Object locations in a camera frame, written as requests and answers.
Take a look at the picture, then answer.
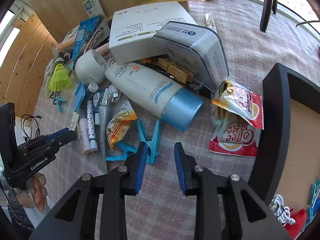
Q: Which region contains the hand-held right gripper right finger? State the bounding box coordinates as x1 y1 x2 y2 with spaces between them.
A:
174 142 292 240

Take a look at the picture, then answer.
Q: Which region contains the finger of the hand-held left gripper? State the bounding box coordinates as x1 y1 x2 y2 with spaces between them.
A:
45 130 77 153
25 127 71 148

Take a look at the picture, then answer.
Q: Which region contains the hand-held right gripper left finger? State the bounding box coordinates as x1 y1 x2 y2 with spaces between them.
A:
29 142 148 240

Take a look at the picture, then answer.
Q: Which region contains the small white bottle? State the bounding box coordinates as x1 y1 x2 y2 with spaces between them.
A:
79 119 92 153

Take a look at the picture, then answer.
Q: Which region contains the small white cream tube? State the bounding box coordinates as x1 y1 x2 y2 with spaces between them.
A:
71 112 80 132

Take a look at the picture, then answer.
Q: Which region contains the white patterned tube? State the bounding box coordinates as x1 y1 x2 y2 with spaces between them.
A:
86 100 98 152

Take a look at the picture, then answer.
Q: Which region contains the grey cosmetic tube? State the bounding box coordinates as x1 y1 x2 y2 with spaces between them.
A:
98 105 111 173

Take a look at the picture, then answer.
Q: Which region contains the yellow orange sachet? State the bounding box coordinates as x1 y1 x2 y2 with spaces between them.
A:
106 100 138 150

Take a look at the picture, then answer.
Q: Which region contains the clear packet with blue bottle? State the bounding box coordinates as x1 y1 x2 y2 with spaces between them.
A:
86 82 107 108

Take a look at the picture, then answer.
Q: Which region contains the black tray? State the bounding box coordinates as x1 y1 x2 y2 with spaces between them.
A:
247 63 320 240

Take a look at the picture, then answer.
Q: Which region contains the white cable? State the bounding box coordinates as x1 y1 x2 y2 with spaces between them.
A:
270 194 296 227

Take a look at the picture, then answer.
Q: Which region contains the red cloth pouch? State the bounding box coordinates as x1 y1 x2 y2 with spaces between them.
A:
285 209 308 239

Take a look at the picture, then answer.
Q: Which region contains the person's left forearm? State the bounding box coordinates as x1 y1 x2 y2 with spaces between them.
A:
5 190 35 230

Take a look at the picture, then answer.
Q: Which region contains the person's left hand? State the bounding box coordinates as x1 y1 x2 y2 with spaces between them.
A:
25 172 48 212

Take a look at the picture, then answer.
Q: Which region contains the yellow green shuttlecock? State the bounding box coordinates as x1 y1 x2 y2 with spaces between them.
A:
48 57 73 92

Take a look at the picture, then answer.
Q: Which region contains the small white adapter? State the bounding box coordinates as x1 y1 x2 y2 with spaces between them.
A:
109 84 122 104

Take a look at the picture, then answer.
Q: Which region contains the white round plastic holder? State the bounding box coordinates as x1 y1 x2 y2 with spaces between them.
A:
75 49 109 85

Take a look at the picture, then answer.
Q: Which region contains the wooden slat panel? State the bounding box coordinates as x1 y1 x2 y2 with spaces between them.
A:
0 14 59 117

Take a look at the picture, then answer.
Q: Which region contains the white sunscreen bottle blue cap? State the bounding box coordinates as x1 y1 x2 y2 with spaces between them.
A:
104 62 204 132

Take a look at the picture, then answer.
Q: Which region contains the black pen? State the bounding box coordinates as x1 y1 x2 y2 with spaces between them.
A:
152 66 213 98

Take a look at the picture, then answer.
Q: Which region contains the red gold creamer packet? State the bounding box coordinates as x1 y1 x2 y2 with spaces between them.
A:
212 79 264 130

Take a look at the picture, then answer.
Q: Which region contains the peach box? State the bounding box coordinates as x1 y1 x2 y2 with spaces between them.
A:
57 27 80 52

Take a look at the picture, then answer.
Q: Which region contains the silver metal clip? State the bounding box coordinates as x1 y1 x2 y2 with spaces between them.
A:
82 29 104 55

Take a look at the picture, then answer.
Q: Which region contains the blue blister pack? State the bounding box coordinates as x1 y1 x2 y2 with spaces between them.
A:
72 16 99 60

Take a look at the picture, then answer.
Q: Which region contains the black packet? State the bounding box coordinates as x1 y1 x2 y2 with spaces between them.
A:
97 17 112 40

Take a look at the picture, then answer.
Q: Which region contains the grey metal tin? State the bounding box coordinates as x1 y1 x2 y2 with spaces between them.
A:
153 21 230 92

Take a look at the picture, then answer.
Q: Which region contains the blue white paper card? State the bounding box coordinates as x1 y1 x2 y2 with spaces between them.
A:
83 0 107 18

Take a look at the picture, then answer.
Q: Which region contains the white cardboard box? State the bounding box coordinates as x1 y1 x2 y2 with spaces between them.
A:
109 1 198 65

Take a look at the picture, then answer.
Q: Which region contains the clear wrapped stick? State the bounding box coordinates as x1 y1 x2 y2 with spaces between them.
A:
204 12 217 34

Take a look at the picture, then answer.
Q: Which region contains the black tripod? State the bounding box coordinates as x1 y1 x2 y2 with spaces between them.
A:
259 0 278 33

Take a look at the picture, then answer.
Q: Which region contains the black cable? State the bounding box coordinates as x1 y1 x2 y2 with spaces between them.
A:
21 115 42 140

